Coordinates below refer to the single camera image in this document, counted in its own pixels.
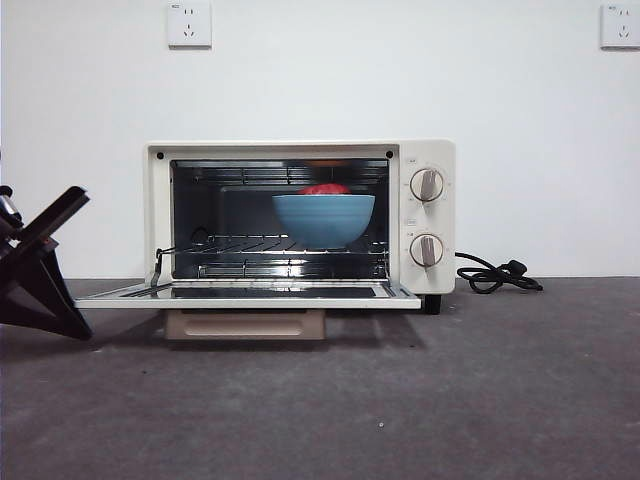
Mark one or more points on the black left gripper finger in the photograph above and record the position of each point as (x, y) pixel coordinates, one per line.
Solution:
(65, 295)
(30, 300)

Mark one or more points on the red apple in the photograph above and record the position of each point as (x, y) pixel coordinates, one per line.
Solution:
(322, 190)

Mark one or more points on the blue ribbed bowl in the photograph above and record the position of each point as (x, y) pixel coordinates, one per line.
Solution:
(325, 220)

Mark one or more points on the beige oven knob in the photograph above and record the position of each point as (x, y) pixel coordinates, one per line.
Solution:
(427, 250)
(428, 185)

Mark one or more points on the cream white toaster oven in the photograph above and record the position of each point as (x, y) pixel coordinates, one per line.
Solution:
(430, 285)

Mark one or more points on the white wall socket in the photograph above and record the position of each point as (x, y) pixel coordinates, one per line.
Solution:
(190, 26)
(621, 27)

